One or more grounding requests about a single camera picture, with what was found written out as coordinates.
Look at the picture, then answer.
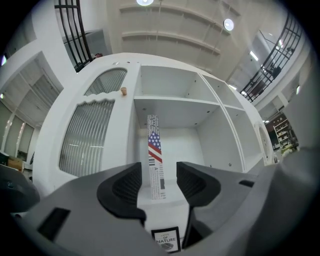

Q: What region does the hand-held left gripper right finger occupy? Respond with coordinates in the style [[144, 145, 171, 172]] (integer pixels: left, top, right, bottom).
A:
[[176, 161, 283, 251]]

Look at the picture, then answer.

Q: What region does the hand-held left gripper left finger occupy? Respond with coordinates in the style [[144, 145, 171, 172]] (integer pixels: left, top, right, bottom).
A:
[[37, 161, 147, 256]]

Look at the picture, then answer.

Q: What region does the black metal railing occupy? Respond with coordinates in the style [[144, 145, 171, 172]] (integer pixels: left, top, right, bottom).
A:
[[239, 12, 304, 103], [54, 0, 94, 74]]

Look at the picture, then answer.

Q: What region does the brown cardboard box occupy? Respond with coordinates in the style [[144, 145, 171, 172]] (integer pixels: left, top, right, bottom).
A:
[[7, 156, 25, 173]]

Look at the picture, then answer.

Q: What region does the newspaper-print box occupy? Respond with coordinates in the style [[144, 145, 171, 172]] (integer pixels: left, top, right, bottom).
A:
[[146, 114, 167, 201]]

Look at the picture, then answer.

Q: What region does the black picture frame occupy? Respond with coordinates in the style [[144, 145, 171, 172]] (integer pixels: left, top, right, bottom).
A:
[[151, 226, 182, 254]]

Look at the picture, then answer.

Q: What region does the white desk with hutch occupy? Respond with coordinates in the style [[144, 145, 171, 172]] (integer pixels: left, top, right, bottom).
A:
[[32, 52, 273, 253]]

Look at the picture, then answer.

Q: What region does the white display shelf rack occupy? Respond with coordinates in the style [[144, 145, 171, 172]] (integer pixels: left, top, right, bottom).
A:
[[272, 118, 300, 151]]

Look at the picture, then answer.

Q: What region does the ribbed glass cabinet door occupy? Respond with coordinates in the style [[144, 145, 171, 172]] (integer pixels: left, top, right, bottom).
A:
[[58, 67, 129, 178]]

